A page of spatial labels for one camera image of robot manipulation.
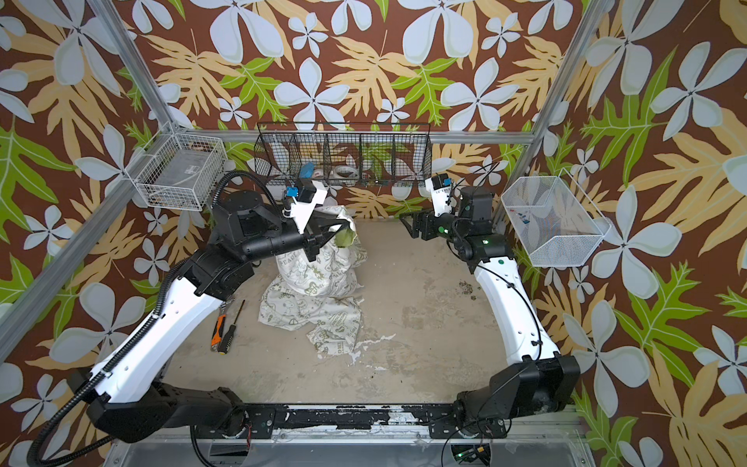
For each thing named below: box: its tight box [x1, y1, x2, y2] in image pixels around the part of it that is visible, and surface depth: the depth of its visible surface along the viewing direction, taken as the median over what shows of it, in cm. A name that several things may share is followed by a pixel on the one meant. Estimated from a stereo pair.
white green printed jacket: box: [257, 204, 367, 356], surface depth 90 cm
